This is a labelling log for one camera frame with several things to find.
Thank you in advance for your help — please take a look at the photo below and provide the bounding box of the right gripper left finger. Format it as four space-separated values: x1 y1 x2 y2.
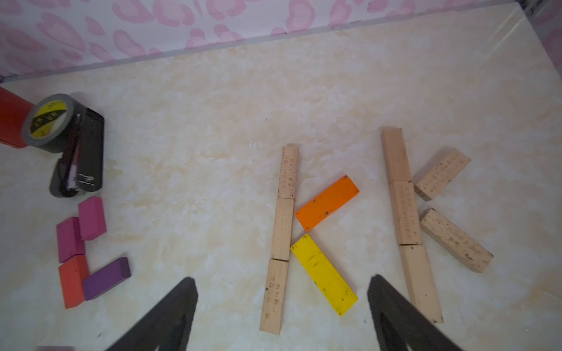
108 277 198 350

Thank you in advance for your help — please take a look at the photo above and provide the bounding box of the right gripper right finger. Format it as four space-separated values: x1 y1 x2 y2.
367 274 461 351

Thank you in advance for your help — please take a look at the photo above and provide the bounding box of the wooden block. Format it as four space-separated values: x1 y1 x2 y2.
259 259 288 335
420 209 494 273
271 197 294 261
389 181 423 245
381 128 412 184
399 244 443 323
278 144 299 200
414 148 471 202

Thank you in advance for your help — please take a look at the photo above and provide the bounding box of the wooden block top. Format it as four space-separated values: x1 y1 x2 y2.
278 144 299 200

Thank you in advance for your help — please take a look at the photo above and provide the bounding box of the purple block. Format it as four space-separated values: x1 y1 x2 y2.
83 257 131 301

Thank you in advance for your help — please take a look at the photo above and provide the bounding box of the red block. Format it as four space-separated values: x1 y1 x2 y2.
59 254 90 309

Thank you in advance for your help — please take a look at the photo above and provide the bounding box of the magenta block lower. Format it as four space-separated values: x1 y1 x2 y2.
36 345 76 351

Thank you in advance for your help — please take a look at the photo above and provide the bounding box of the magenta block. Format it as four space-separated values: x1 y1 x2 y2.
78 196 107 241
36 345 76 351
56 216 86 263

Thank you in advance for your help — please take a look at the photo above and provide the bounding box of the magenta block upper left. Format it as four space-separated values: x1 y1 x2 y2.
56 216 86 263

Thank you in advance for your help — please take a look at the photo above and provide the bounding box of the magenta block upper right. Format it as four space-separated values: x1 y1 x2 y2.
78 196 107 241

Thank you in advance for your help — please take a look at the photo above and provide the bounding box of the black stapler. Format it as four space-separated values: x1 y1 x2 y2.
49 108 105 198

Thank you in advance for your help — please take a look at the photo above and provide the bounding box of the black tape roll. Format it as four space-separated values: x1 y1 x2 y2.
21 94 86 154

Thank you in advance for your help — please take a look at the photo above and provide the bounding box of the red pencil cup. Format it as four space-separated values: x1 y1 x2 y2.
0 88 34 149

